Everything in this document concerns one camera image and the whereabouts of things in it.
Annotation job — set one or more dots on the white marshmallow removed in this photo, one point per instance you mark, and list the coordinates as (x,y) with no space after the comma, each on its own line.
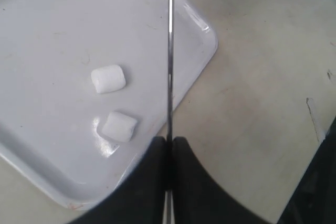
(119,127)
(108,79)

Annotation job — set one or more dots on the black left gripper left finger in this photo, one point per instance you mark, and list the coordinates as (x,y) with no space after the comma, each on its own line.
(140,197)

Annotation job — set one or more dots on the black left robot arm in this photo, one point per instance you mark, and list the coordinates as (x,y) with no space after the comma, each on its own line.
(313,201)

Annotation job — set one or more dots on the white rectangular plastic tray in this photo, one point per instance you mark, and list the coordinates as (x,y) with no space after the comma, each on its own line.
(51,114)

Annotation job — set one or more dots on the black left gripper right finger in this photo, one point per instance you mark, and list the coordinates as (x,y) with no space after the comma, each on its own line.
(197,197)

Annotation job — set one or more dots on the thin metal skewer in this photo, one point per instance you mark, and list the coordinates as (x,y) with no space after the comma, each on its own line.
(169,137)

